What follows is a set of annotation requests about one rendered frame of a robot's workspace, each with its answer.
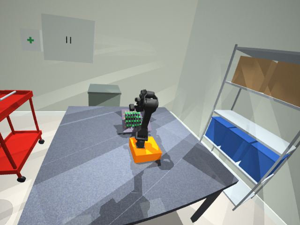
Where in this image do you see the pale lilac switch panel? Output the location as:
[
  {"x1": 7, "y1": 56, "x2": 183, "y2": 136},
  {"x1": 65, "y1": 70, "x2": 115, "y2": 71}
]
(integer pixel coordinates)
[{"x1": 121, "y1": 109, "x2": 151, "y2": 133}]

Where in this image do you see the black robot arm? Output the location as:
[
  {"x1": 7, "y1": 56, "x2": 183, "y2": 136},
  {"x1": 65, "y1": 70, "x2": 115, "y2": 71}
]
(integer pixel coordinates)
[{"x1": 135, "y1": 89, "x2": 158, "y2": 149}]

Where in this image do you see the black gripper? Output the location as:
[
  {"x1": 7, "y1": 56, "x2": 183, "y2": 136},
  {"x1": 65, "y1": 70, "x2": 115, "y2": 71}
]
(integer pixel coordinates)
[{"x1": 129, "y1": 103, "x2": 144, "y2": 112}]

